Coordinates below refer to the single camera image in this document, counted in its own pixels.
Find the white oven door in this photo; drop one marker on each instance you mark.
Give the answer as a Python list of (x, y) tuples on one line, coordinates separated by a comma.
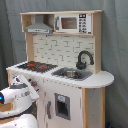
[(38, 110)]

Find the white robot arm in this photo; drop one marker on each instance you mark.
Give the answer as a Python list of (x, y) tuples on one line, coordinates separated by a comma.
[(22, 95)]

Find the wooden toy kitchen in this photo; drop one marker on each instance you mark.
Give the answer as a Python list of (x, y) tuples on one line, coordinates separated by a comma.
[(64, 66)]

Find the right red oven knob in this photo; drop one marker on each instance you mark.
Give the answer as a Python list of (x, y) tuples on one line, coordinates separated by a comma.
[(34, 83)]

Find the black stovetop red burners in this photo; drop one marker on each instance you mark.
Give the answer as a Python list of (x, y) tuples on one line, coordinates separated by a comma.
[(37, 66)]

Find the white cabinet door grey dispenser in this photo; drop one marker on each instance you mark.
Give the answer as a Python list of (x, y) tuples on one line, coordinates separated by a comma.
[(63, 104)]

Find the grey range hood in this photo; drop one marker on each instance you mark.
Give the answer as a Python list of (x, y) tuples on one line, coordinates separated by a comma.
[(41, 24)]

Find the grey toy sink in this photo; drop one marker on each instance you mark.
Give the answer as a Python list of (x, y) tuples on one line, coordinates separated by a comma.
[(71, 73)]

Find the black toy faucet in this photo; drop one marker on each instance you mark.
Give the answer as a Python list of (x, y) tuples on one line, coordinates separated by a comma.
[(81, 64)]

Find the toy microwave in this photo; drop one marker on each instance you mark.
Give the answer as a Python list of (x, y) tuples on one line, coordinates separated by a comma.
[(73, 23)]

